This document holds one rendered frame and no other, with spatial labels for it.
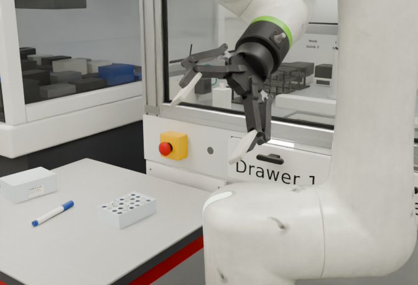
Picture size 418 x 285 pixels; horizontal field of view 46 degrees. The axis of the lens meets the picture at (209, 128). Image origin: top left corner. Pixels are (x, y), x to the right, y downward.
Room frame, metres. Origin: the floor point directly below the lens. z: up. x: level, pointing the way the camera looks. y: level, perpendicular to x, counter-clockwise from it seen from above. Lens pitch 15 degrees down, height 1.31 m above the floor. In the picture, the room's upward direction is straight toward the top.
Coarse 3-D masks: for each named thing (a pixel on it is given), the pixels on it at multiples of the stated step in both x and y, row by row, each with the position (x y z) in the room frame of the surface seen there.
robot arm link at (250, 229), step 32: (224, 192) 0.64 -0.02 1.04; (256, 192) 0.62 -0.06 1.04; (288, 192) 0.62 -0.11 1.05; (224, 224) 0.58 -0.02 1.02; (256, 224) 0.57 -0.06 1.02; (288, 224) 0.58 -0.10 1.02; (320, 224) 0.58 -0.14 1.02; (224, 256) 0.58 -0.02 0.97; (256, 256) 0.57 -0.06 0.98; (288, 256) 0.57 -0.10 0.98; (320, 256) 0.57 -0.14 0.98
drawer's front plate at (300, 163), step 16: (256, 144) 1.22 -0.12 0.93; (256, 160) 1.22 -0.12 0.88; (288, 160) 1.17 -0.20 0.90; (304, 160) 1.14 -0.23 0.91; (320, 160) 1.12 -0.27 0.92; (240, 176) 1.25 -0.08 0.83; (256, 176) 1.22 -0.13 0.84; (272, 176) 1.19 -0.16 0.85; (288, 176) 1.17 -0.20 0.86; (304, 176) 1.14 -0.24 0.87; (320, 176) 1.12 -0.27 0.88
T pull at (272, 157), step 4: (256, 156) 1.18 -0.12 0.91; (260, 156) 1.18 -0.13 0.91; (264, 156) 1.17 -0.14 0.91; (268, 156) 1.17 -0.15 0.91; (272, 156) 1.17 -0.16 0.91; (276, 156) 1.17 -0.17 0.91; (260, 160) 1.18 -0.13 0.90; (264, 160) 1.17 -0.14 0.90; (268, 160) 1.16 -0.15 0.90; (272, 160) 1.15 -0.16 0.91; (276, 160) 1.15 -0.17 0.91; (280, 160) 1.14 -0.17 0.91; (280, 164) 1.14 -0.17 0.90
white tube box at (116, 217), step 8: (136, 192) 1.21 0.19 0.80; (112, 200) 1.16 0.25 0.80; (120, 200) 1.16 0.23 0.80; (136, 200) 1.17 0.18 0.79; (152, 200) 1.16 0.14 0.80; (96, 208) 1.12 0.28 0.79; (104, 208) 1.11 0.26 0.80; (112, 208) 1.11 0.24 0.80; (120, 208) 1.12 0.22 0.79; (128, 208) 1.11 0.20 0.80; (136, 208) 1.11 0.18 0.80; (144, 208) 1.14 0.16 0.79; (152, 208) 1.16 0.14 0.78; (104, 216) 1.10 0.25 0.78; (112, 216) 1.09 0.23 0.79; (120, 216) 1.07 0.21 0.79; (128, 216) 1.09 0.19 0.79; (136, 216) 1.11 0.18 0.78; (144, 216) 1.13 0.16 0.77; (112, 224) 1.09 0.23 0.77; (120, 224) 1.07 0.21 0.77; (128, 224) 1.09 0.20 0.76
